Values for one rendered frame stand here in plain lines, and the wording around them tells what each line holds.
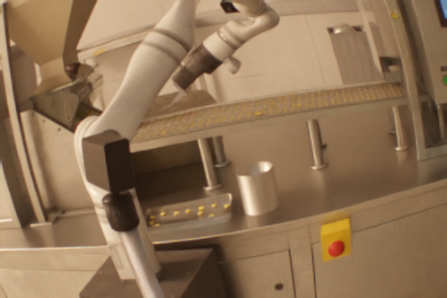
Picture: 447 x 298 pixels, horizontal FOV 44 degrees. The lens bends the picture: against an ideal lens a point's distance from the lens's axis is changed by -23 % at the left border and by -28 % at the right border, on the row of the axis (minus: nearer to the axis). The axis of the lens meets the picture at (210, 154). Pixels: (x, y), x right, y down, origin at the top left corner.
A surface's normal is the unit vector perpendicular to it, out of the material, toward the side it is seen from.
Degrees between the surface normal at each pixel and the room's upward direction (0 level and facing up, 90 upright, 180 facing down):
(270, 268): 90
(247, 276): 90
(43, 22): 114
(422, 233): 90
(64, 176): 90
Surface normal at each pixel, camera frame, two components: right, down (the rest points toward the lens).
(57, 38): -0.04, 0.67
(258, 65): -0.14, 0.32
